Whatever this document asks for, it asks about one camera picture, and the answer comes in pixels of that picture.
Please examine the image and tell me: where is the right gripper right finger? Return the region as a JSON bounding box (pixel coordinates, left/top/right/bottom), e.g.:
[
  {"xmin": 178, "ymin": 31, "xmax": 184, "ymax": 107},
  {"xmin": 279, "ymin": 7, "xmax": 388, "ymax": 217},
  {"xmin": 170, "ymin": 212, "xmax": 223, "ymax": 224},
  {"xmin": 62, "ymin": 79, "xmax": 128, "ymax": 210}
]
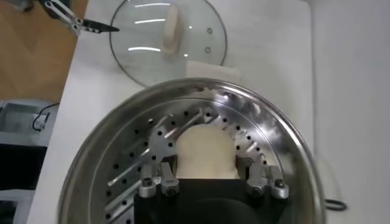
[{"xmin": 237, "ymin": 156, "xmax": 290, "ymax": 200}]

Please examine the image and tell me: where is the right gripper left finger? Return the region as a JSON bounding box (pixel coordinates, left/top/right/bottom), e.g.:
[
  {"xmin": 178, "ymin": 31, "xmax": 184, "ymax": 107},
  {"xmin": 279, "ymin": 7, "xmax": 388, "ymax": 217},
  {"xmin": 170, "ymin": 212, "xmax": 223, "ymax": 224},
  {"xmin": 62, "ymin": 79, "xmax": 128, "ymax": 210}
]
[{"xmin": 138, "ymin": 156, "xmax": 181, "ymax": 199}]

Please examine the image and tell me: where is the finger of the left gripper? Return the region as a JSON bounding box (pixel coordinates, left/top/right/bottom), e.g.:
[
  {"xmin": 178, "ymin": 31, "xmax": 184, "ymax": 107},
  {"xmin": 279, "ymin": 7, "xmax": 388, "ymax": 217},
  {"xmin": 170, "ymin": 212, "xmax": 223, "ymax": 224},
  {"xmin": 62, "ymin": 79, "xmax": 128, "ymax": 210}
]
[{"xmin": 38, "ymin": 0, "xmax": 120, "ymax": 37}]

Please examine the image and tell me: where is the white steamed baozi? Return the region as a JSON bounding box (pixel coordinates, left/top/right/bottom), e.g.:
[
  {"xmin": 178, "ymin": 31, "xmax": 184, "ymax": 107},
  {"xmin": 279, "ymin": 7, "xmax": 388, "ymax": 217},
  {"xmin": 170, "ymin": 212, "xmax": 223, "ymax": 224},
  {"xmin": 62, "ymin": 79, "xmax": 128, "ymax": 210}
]
[{"xmin": 174, "ymin": 124, "xmax": 241, "ymax": 180}]

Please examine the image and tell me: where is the round glass pot lid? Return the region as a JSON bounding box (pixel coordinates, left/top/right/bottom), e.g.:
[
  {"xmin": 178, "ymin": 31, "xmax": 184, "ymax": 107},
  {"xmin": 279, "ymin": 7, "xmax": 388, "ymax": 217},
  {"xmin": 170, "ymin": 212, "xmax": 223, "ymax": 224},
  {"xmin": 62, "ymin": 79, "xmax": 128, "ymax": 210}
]
[{"xmin": 108, "ymin": 0, "xmax": 229, "ymax": 89}]

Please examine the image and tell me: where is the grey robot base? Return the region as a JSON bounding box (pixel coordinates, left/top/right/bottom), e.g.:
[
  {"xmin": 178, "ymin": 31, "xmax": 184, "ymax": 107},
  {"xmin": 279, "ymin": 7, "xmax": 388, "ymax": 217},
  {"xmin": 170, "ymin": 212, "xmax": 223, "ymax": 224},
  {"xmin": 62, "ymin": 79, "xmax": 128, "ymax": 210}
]
[{"xmin": 0, "ymin": 99, "xmax": 60, "ymax": 224}]

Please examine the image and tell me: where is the stainless steel steamer basket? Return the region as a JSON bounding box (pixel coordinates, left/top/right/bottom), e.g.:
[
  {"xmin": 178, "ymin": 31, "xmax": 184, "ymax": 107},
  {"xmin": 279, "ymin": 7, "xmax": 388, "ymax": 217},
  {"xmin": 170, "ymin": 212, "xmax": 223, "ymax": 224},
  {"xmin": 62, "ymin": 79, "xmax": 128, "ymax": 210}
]
[{"xmin": 57, "ymin": 77, "xmax": 327, "ymax": 224}]

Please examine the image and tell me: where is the black cooker power cord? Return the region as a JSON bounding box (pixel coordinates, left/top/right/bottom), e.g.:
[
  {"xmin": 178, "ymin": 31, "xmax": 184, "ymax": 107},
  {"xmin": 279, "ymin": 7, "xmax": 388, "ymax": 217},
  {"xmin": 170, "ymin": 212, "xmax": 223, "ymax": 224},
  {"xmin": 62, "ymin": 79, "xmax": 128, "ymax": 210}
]
[{"xmin": 324, "ymin": 198, "xmax": 348, "ymax": 212}]

